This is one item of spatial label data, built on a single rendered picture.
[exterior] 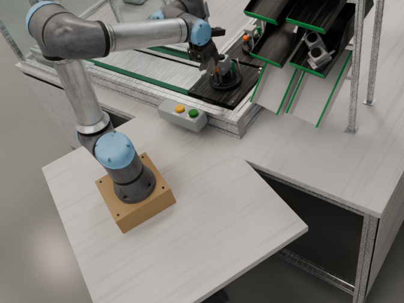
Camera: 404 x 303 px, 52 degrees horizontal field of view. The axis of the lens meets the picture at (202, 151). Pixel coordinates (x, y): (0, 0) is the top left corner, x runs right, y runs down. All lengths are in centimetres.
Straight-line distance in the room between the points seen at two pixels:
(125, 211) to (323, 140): 77
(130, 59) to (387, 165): 131
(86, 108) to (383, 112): 109
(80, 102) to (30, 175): 200
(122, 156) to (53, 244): 156
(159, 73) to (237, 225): 91
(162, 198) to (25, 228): 166
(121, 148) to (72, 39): 38
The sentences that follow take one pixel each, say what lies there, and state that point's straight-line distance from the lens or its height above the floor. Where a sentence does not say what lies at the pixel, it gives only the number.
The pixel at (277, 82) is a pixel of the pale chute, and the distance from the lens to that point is 155.
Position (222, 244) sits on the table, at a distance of 137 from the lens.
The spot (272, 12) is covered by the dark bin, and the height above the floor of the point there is 136.
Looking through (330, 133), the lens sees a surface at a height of 86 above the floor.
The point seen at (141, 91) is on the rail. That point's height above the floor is 94.
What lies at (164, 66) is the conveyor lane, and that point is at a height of 92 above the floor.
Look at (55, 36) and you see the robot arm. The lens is 113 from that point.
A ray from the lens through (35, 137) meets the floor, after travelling 359.
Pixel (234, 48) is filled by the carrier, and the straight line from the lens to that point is 193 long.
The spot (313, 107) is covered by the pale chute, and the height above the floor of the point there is 103.
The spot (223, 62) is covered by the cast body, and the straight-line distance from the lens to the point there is 167.
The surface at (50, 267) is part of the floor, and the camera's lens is 271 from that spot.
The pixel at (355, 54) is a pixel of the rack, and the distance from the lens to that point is 141.
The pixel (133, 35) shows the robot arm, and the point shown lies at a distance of 118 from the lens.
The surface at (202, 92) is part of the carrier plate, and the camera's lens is 172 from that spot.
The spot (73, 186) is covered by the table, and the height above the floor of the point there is 86.
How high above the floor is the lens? 204
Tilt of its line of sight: 46 degrees down
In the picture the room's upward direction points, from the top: 18 degrees counter-clockwise
